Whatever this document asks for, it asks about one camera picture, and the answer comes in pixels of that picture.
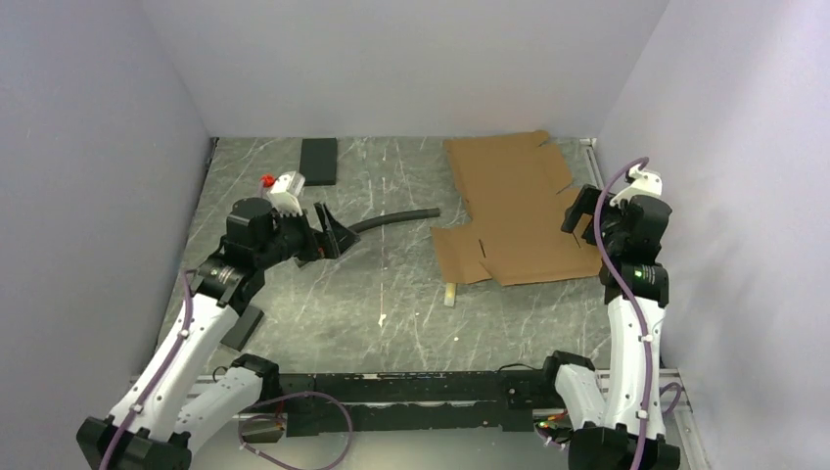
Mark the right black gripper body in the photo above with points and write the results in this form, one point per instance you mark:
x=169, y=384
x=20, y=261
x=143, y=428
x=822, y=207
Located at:
x=610, y=219

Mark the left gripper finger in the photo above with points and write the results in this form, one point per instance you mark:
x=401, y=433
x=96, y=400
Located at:
x=319, y=244
x=326, y=219

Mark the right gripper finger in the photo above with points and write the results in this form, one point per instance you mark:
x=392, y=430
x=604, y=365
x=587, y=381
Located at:
x=590, y=233
x=585, y=203

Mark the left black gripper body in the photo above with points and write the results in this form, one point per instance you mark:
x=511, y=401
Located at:
x=293, y=237

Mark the brown cardboard box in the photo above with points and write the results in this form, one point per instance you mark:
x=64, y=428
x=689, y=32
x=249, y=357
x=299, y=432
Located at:
x=515, y=188

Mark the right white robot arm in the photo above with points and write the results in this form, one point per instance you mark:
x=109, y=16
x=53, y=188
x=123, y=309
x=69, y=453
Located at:
x=622, y=427

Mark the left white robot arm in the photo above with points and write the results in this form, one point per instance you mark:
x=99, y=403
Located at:
x=155, y=426

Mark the black rectangular box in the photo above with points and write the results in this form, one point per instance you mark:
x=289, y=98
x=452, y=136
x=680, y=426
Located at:
x=319, y=161

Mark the black flat block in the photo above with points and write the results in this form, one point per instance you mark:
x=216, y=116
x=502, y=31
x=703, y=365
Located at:
x=241, y=332

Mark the yellow marker pen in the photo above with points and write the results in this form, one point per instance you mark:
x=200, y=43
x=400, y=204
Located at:
x=449, y=294

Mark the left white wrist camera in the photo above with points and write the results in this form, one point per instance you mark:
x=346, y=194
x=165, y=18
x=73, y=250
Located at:
x=283, y=192

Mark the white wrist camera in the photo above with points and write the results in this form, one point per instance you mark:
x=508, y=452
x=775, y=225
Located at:
x=640, y=182
x=283, y=192

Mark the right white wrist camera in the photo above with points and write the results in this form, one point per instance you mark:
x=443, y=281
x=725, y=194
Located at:
x=640, y=182

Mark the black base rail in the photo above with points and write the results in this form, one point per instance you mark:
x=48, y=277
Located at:
x=507, y=400

